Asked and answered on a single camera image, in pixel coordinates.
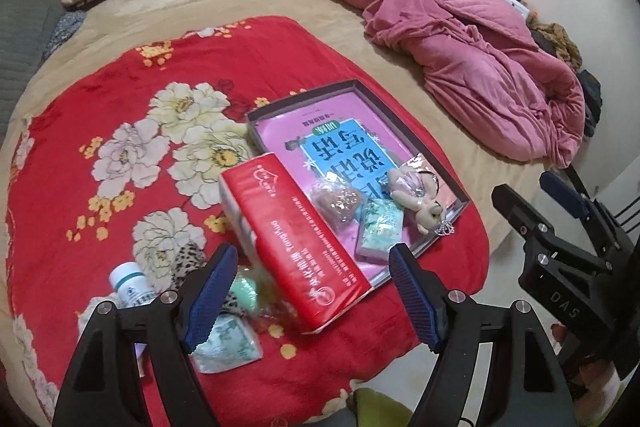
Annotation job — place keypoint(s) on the plush bunny with lilac dress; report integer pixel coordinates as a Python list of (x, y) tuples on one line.
[(427, 214)]

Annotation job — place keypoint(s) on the green sponge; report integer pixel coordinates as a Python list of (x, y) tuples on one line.
[(247, 299)]

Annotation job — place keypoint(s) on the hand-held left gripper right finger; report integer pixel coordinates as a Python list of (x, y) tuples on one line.
[(415, 302)]

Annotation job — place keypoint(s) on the dark grey shallow box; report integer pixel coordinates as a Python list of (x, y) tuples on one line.
[(300, 103)]

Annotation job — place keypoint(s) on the pink printed book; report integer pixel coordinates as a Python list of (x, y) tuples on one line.
[(330, 122)]

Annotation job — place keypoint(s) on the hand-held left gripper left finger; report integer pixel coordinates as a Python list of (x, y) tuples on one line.
[(210, 302)]

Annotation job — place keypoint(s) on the beige bed sheet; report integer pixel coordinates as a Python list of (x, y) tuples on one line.
[(325, 32)]

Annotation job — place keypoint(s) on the pink quilt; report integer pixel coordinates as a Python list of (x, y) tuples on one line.
[(450, 57)]

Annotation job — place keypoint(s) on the red floral blanket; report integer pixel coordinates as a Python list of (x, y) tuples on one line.
[(100, 117)]

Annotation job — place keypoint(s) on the pink cloth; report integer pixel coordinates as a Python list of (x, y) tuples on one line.
[(337, 204)]

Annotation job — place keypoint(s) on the blue patterned cloth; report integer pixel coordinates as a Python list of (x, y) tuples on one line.
[(65, 29)]

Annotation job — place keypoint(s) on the silver sparkly hair clip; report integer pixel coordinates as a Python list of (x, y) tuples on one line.
[(444, 227)]

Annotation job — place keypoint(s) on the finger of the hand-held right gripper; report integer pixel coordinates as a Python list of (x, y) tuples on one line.
[(561, 192), (520, 217)]

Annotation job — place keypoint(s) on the brown clothes pile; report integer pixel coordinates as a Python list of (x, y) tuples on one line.
[(555, 42)]

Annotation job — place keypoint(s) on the red cardboard box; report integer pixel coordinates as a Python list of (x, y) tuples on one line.
[(300, 247)]

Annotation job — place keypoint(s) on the white green tissue packet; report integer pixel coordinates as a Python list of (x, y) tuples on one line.
[(227, 342)]

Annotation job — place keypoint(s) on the grey quilted headboard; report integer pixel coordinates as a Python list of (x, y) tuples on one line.
[(25, 17)]

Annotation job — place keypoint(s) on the light blue tissue pack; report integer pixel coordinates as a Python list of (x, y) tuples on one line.
[(377, 229)]

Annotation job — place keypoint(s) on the white vitamin bottle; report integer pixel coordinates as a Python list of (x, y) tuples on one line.
[(130, 282)]

